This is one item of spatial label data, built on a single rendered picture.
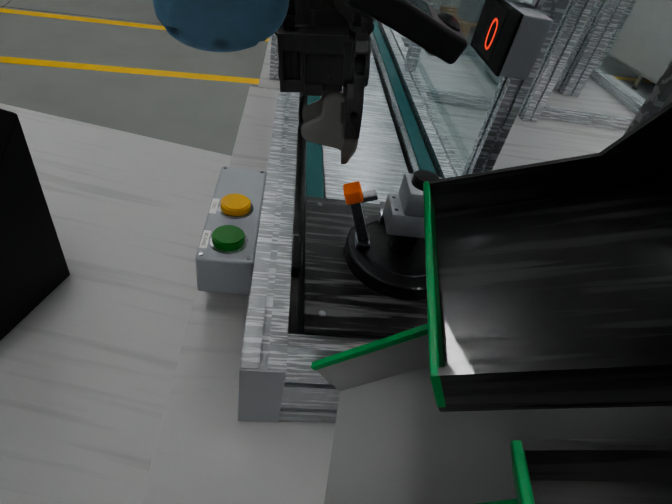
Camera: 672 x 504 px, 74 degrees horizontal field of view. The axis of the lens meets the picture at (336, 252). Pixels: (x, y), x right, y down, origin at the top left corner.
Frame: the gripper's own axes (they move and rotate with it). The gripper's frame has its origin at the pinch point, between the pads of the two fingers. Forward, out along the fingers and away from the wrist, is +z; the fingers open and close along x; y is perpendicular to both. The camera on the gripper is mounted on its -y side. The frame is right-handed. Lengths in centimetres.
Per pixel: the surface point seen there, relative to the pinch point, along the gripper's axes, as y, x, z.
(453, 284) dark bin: -3.0, 29.1, -11.6
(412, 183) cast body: -6.8, 3.6, 1.5
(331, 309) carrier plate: 2.0, 13.4, 11.4
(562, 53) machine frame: -60, -75, 17
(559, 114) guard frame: -68, -77, 36
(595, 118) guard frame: -79, -77, 37
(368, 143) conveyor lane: -6.5, -36.3, 21.4
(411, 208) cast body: -6.7, 5.6, 3.4
